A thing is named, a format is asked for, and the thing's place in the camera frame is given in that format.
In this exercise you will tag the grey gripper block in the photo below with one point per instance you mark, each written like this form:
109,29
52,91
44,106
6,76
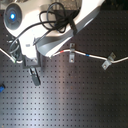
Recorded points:
28,63

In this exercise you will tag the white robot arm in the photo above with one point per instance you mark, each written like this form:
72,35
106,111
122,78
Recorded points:
44,26

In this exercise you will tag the blue object at edge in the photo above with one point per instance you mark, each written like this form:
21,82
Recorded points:
1,89

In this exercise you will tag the metal cable clip left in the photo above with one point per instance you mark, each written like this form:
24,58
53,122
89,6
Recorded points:
72,53

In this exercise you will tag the metal cable clip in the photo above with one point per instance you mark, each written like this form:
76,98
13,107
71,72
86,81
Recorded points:
109,61
72,53

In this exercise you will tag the metal cable clip right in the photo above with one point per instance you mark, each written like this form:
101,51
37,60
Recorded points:
109,61

